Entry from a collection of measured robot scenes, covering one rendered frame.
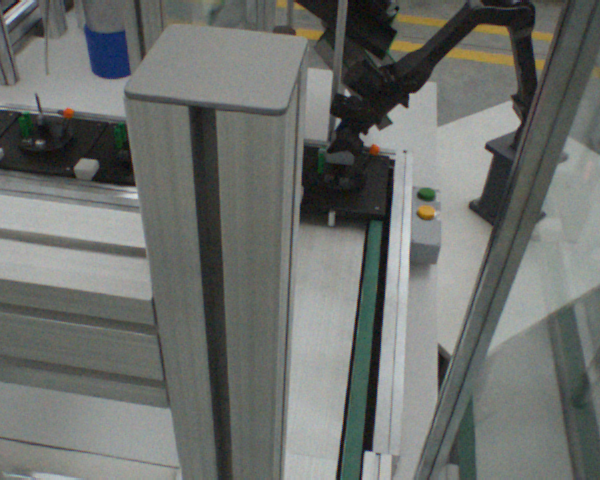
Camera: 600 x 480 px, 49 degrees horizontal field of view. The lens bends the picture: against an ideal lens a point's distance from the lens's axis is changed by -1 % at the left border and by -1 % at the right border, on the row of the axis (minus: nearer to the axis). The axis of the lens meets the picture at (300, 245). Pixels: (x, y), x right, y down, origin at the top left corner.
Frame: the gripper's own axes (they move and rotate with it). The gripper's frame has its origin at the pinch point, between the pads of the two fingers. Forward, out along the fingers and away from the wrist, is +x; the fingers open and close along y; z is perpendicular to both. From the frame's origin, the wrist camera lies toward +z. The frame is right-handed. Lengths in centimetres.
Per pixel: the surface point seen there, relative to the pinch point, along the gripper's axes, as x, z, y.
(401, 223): -0.4, -21.3, 12.1
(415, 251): -1.3, -25.3, 18.9
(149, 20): -39, 48, 78
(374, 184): 2.7, -14.6, 0.9
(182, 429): -40, 33, 111
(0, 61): 80, 76, -43
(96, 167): 43, 38, 9
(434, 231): -5.6, -26.6, 14.2
